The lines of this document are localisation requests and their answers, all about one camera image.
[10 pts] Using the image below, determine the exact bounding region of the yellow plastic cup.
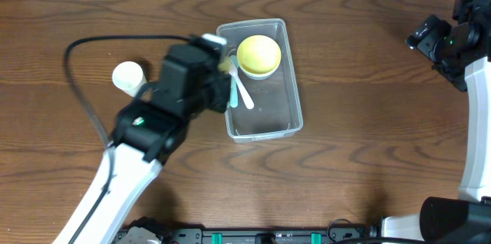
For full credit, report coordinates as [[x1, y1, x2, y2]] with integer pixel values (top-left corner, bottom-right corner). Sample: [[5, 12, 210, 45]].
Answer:
[[218, 57, 232, 74]]

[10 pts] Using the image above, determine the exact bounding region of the white plastic fork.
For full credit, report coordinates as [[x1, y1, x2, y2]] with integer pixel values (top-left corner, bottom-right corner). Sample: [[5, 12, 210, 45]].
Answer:
[[229, 55, 255, 110]]

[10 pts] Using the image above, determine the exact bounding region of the mint green plastic spoon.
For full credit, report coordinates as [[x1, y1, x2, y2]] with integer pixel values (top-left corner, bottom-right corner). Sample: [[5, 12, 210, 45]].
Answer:
[[229, 55, 239, 108]]

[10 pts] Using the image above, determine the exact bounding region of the white plastic bowl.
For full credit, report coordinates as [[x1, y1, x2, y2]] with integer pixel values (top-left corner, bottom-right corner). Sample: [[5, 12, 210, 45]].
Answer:
[[240, 66, 278, 80]]

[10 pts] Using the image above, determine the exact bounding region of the yellow plastic bowl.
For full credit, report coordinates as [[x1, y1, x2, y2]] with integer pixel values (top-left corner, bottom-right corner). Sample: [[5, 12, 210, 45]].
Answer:
[[236, 35, 282, 76]]

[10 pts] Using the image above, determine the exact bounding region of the white plastic cup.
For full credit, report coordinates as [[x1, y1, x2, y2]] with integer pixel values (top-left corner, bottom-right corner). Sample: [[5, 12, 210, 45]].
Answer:
[[111, 61, 147, 97]]

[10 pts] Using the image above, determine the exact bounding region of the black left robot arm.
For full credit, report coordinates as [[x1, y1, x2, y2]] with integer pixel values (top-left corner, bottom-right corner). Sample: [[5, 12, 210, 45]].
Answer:
[[55, 34, 231, 243]]

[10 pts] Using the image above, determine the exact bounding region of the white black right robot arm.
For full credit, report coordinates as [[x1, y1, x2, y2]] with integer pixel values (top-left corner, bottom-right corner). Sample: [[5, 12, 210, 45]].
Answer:
[[374, 0, 490, 243]]

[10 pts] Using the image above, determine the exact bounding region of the clear plastic container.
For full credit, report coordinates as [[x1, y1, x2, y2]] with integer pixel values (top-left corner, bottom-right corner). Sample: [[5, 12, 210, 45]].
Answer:
[[216, 18, 304, 143]]

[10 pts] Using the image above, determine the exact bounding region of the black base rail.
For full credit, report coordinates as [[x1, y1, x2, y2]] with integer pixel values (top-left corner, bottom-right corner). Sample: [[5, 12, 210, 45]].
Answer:
[[112, 217, 381, 244]]

